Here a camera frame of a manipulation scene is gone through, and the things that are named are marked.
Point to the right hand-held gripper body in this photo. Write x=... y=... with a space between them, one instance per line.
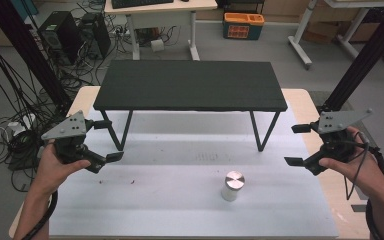
x=338 y=140

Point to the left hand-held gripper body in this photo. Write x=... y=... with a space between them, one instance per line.
x=70 y=146

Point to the silver metal cylinder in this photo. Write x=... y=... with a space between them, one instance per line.
x=232 y=186

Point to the person's left hand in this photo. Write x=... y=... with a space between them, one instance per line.
x=51 y=170

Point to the person's right hand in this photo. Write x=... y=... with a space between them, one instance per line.
x=363 y=168

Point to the white power adapter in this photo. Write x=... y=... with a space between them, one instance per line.
x=20 y=125

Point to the white foam mat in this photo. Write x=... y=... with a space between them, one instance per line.
x=180 y=206

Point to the black computer tower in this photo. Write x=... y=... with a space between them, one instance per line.
x=96 y=35
x=60 y=36

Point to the white power strip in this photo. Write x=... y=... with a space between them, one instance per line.
x=122 y=32

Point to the black raised shelf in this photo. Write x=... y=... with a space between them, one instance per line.
x=190 y=85

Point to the cardboard box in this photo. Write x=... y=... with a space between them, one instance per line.
x=323 y=31

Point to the orange and teal toolbox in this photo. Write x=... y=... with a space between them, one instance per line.
x=243 y=26

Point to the black keyboard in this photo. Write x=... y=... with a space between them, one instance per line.
x=141 y=3

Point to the wooden desk with white legs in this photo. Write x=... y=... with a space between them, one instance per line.
x=161 y=10

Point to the white desk frame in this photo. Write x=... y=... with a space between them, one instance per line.
x=301 y=43

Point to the black metal post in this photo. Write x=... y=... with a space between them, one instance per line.
x=26 y=50
x=366 y=56

